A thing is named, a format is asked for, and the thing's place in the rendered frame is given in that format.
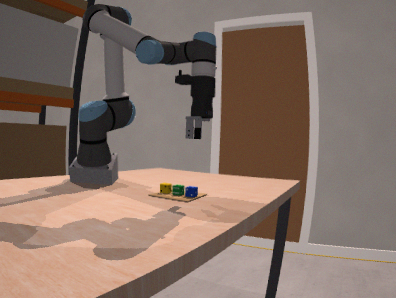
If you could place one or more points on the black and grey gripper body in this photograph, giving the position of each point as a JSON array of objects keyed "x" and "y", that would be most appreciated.
[{"x": 202, "y": 87}]

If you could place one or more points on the blue die with white pips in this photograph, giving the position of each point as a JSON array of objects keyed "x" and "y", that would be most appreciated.
[{"x": 191, "y": 191}]

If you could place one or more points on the tan flat mat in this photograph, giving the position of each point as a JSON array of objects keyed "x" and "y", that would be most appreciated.
[{"x": 182, "y": 198}]

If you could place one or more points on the green die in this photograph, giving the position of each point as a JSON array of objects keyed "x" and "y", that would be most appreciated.
[{"x": 178, "y": 189}]

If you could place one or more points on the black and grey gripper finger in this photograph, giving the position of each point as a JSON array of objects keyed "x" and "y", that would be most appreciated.
[
  {"x": 189, "y": 126},
  {"x": 198, "y": 127}
]

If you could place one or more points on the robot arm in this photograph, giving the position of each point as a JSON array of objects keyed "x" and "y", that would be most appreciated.
[{"x": 116, "y": 111}]

